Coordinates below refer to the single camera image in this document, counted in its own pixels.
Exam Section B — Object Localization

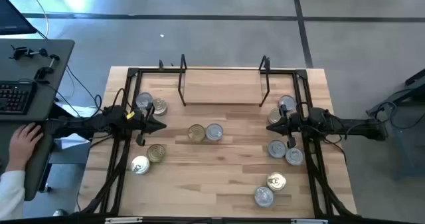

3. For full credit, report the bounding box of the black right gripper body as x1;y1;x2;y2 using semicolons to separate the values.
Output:
280;104;305;149

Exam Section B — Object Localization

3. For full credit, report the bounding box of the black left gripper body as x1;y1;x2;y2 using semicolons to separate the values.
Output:
132;104;156;148

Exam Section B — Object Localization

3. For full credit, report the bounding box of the blue label salmon can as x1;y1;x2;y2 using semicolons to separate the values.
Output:
151;98;169;116
268;107;284;125
266;171;287;192
187;124;207;143

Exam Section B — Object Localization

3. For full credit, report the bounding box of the green label tuna can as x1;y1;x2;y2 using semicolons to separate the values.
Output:
130;155;151;175
268;140;287;159
146;144;166;164
254;185;275;208

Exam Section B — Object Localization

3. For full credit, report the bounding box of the red label tuna can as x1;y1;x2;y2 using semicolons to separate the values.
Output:
278;94;297;113
285;147;304;167
135;91;154;110
205;123;224;142

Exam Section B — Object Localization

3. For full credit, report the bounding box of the person's forearm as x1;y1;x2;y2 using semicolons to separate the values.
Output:
0;169;27;222

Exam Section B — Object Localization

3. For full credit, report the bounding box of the dark grey desk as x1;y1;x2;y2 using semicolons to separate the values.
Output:
0;39;76;202

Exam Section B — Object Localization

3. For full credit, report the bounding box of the black desk clamp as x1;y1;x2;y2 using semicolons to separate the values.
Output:
9;44;49;61
33;53;61;84

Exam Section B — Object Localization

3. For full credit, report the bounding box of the grey metal stand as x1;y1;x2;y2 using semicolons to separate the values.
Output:
365;67;425;180

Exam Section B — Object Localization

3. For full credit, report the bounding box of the person's hand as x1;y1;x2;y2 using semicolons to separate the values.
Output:
5;122;44;172

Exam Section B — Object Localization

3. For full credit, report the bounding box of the black keyboard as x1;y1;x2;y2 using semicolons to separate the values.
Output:
0;80;38;115

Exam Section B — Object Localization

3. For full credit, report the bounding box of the black desk monitor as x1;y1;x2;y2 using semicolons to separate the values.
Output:
0;0;38;36

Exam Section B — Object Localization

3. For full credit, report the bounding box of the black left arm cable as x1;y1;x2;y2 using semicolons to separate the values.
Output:
111;87;133;112

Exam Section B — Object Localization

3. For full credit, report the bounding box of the wooden shelf black metal frame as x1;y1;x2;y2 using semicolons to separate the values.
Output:
177;53;272;108

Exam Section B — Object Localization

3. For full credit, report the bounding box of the black desk cable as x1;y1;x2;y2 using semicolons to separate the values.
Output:
64;64;103;118

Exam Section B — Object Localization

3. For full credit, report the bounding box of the silver metal bracket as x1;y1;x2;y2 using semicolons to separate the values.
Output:
290;218;329;224
104;217;143;224

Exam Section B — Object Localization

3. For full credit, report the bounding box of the black stand cable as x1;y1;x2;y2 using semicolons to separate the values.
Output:
375;88;425;130

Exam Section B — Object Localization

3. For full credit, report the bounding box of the thin white cable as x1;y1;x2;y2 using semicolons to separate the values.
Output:
23;0;50;39

